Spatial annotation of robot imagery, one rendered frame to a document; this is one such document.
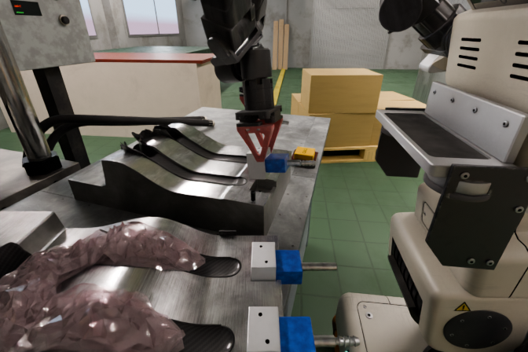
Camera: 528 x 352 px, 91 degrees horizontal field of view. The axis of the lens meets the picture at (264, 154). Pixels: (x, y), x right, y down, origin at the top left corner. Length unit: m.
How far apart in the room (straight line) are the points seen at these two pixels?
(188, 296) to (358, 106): 2.31
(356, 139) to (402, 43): 7.72
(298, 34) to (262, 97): 9.11
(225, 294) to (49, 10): 1.09
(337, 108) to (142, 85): 2.11
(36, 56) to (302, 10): 8.83
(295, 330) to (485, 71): 0.45
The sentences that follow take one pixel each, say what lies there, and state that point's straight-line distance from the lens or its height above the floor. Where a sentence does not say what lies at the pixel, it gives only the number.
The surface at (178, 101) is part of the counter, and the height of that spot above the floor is 0.46.
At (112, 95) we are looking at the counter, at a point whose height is 0.51.
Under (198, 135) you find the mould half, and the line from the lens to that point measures 0.78.
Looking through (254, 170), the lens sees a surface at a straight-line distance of 0.52.
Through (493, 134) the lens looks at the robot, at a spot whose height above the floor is 1.07.
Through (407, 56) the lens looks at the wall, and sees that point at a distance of 10.29.
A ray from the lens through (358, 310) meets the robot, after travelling 1.14.
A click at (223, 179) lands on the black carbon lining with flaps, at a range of 0.60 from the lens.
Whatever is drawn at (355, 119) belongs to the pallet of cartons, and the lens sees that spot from 2.59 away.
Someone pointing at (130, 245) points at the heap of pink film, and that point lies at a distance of 0.43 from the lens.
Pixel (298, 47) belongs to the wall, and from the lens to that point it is 9.59.
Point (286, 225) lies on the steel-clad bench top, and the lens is 0.60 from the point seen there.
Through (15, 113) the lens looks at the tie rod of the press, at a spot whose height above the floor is 0.98.
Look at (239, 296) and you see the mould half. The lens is 0.41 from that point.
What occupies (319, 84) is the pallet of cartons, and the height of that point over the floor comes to 0.76.
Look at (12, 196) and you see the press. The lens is 0.99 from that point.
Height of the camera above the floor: 1.19
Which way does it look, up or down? 25 degrees down
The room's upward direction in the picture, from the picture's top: straight up
